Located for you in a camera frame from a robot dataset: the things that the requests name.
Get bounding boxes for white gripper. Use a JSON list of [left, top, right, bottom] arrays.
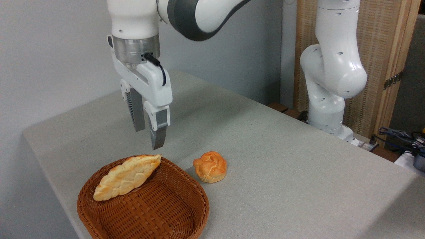
[[107, 35, 173, 150]]

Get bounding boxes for long braided bread loaf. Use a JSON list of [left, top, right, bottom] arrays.
[[93, 154, 162, 201]]

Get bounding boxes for round knotted bread roll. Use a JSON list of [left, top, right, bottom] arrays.
[[193, 151, 228, 183]]

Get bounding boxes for brown wicker basket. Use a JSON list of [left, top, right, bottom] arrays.
[[76, 155, 210, 239]]

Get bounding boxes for brown wooden base board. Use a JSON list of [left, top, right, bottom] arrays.
[[267, 102, 307, 122]]

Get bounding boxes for grey tablecloth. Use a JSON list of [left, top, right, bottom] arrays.
[[23, 70, 425, 239]]

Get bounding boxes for wooden woven screen panel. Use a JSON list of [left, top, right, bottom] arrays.
[[294, 0, 421, 146]]

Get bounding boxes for black metal screen hinge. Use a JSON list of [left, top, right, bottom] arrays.
[[383, 70, 404, 90]]

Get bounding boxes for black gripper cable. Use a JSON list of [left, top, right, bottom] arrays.
[[143, 52, 167, 87]]

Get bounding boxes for black cable bundle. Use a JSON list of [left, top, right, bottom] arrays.
[[378, 126, 425, 150]]

